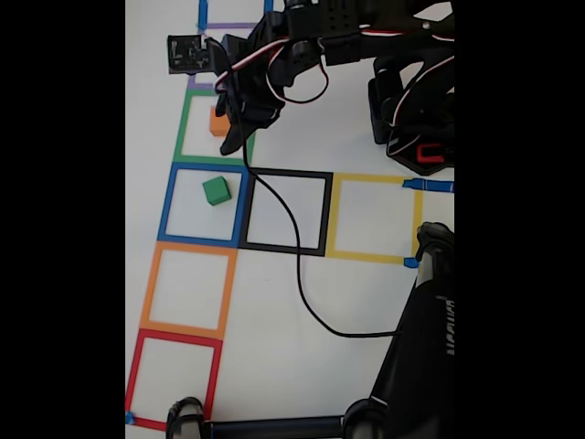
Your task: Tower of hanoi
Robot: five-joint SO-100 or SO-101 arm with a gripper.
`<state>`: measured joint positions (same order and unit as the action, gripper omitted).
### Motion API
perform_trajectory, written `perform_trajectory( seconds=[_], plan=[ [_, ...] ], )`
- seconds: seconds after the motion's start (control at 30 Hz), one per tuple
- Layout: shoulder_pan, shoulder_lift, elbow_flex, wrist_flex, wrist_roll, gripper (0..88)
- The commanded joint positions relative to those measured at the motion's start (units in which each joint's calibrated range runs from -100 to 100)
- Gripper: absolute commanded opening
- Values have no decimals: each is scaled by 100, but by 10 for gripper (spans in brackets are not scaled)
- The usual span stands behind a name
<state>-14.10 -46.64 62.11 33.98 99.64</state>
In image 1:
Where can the red square frame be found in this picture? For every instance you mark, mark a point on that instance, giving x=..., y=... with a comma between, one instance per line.
x=133, y=375

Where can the black square frame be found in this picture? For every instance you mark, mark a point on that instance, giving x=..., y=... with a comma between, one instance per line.
x=320, y=215

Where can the blue square frame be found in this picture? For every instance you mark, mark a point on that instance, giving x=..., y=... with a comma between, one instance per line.
x=165, y=206

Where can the orange square frame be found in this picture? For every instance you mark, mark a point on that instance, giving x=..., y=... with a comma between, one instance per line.
x=148, y=292

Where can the long blue tape strip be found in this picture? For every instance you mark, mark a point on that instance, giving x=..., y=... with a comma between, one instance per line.
x=434, y=186

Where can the green square frame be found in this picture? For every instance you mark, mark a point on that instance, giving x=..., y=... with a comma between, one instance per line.
x=180, y=132

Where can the orange square block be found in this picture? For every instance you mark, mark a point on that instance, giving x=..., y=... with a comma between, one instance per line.
x=217, y=125

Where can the purple square frame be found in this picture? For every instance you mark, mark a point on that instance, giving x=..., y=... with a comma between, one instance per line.
x=196, y=82

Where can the black tripod stand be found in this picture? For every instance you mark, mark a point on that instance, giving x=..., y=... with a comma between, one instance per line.
x=411, y=366

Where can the small blue tape piece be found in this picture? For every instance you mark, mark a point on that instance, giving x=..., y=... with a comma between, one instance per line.
x=130, y=417
x=410, y=262

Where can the yellow square frame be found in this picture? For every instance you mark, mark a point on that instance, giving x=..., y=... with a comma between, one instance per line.
x=365, y=177

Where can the green cube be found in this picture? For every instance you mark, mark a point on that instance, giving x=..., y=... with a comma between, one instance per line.
x=215, y=189

